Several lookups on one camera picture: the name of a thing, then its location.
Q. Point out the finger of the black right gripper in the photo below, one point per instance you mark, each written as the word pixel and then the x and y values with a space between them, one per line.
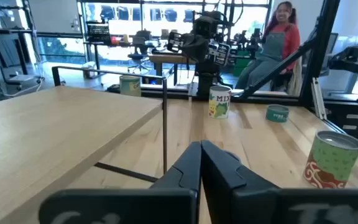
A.
pixel 190 48
pixel 202 49

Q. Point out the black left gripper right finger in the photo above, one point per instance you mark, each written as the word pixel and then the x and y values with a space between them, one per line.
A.
pixel 228 186

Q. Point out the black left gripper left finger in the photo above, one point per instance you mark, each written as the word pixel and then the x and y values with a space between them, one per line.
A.
pixel 182 180

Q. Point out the yellow carrots can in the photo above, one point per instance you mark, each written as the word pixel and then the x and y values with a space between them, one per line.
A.
pixel 130 87

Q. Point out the teal tuna can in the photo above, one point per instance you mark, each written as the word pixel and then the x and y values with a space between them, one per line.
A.
pixel 277 115

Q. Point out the green spaghetti sauce can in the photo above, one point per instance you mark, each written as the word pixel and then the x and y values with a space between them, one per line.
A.
pixel 331 161

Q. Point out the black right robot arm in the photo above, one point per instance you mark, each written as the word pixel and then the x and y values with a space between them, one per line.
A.
pixel 204 84

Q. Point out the wooden desk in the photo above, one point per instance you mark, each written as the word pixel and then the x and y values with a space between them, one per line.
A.
pixel 169 59

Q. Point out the green box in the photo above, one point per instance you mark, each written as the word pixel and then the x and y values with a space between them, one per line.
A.
pixel 241 67

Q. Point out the black office chair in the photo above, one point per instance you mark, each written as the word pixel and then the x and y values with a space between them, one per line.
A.
pixel 140 56

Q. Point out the person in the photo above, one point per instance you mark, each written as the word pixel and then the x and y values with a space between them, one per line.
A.
pixel 275 46

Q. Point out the black drawer cabinet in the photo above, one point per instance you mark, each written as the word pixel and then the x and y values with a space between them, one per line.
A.
pixel 346 119

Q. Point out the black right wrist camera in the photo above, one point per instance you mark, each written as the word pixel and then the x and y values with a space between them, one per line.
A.
pixel 206 25

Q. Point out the black rig frame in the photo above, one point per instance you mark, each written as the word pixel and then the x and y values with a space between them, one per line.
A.
pixel 317 62

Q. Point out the wooden shelf with black frame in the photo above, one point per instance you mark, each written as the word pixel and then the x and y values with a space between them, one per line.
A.
pixel 57 130

